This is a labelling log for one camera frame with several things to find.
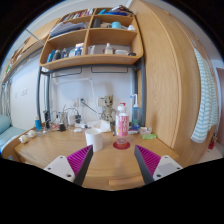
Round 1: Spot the Groot figurine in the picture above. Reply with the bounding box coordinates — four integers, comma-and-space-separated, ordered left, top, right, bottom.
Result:
101, 95, 115, 123

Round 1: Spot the light blue cup on shelf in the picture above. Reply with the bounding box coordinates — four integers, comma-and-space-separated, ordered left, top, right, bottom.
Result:
112, 21, 121, 29

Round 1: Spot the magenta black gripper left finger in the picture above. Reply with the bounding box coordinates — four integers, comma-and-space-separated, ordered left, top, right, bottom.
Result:
67, 145, 93, 186

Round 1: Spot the white tape roll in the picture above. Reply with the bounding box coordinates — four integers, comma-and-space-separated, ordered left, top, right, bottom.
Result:
19, 135, 28, 144
27, 130, 36, 138

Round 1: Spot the white paper cup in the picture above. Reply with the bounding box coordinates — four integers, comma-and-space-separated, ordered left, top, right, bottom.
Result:
85, 128, 103, 152

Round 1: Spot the blue bottle on shelf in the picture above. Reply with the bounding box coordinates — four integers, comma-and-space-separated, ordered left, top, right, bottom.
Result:
47, 49, 55, 63

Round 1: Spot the tall wooden wardrobe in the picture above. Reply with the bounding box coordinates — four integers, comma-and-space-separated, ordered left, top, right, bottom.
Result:
131, 0, 210, 166

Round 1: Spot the clear spray bottle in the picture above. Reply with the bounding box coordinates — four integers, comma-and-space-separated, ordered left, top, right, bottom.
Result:
130, 94, 141, 125

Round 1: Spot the wooden wall shelf unit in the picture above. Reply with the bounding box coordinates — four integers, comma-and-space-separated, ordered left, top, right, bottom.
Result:
39, 8, 143, 70

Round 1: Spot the striped green white towel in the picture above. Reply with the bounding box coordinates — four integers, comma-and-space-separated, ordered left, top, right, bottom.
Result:
191, 49, 218, 143

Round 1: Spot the dark red round coaster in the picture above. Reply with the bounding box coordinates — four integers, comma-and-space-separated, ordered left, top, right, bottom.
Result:
113, 141, 130, 150

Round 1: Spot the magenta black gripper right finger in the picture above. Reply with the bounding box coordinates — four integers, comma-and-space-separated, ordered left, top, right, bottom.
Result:
134, 145, 161, 184

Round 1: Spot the bed with blue bedding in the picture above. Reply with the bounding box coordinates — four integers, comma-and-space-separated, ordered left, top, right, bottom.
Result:
0, 115, 25, 155

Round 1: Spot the white tissue pack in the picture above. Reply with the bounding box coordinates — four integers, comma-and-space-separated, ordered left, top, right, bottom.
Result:
92, 120, 111, 132

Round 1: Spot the stack of papers on shelf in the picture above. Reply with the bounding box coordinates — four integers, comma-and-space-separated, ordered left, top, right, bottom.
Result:
50, 22, 88, 37

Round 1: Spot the small blue bottle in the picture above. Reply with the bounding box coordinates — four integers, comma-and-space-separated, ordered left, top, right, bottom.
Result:
35, 116, 42, 131

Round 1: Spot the clear bottle with pink label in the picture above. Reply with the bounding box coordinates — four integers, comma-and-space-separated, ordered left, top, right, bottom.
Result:
115, 103, 129, 144

